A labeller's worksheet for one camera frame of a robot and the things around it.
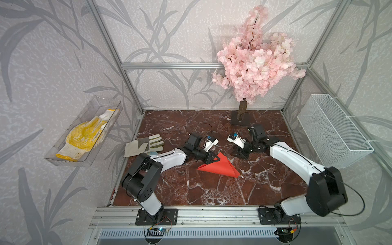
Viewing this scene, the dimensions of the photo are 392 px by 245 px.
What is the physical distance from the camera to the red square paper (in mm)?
844

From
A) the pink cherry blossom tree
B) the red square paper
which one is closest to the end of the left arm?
the red square paper

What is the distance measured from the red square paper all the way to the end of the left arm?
54 millimetres

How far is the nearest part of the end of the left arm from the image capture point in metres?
0.72
